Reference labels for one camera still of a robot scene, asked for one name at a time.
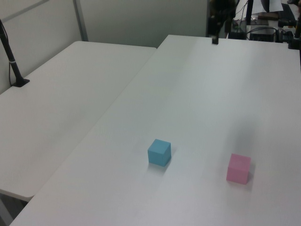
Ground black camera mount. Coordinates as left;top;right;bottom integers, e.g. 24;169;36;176
287;16;301;50

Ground pink foam cube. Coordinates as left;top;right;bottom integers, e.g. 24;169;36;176
226;153;252;185

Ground black electronics box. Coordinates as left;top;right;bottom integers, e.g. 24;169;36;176
248;27;276;42

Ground thin black upright pole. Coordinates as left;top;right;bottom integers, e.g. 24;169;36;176
245;0;254;40

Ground black camera pole with base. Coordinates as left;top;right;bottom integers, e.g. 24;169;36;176
0;18;31;89

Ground white paper sheets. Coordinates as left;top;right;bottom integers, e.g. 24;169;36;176
260;0;285;13

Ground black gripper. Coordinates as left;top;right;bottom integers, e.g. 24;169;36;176
207;0;238;45

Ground blue foam cube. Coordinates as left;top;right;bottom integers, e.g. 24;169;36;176
147;138;172;167

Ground black device on bench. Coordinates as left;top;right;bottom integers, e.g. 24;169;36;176
277;19;297;29

